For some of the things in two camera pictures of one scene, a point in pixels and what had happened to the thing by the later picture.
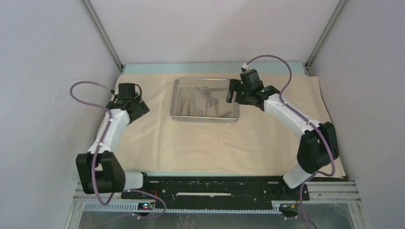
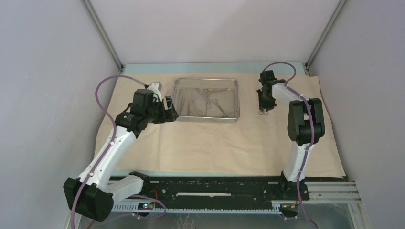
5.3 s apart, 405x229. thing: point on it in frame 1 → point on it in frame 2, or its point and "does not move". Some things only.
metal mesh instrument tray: x=202 y=99 does not move
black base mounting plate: x=210 y=189 does not move
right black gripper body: x=241 y=96 → x=265 y=101
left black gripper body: x=141 y=109 → x=156 y=114
